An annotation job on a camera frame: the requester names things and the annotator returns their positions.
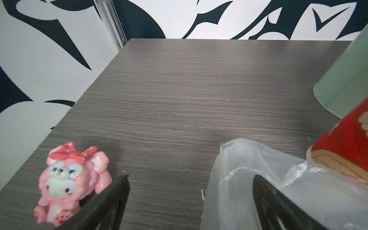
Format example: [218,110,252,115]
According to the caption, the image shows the clear plastic carrier bag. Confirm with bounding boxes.
[200,139,368,230]

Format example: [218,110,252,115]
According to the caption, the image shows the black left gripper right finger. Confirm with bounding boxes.
[253,175,327,230]

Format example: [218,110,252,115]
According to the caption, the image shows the red milk tea cup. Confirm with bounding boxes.
[306,99,368,185]

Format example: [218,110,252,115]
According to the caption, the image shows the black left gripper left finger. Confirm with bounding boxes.
[56,174,130,230]

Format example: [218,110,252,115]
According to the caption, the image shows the green straw holder cup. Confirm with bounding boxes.
[313,26,368,119]

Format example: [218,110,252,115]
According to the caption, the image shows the pink plush toy figure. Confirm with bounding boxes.
[34,142,112,227]

